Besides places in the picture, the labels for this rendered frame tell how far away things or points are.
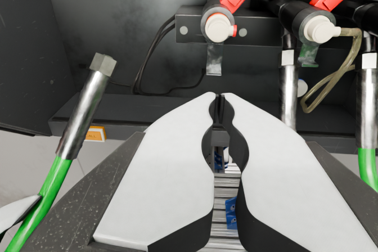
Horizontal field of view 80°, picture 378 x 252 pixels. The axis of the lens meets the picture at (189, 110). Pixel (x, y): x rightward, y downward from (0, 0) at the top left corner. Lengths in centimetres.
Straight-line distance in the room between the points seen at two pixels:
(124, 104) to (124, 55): 11
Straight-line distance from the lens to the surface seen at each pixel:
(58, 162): 23
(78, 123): 22
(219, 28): 18
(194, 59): 49
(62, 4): 54
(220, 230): 77
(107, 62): 21
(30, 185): 266
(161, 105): 50
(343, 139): 51
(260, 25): 33
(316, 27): 21
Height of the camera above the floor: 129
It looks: 57 degrees down
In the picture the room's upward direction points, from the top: 172 degrees counter-clockwise
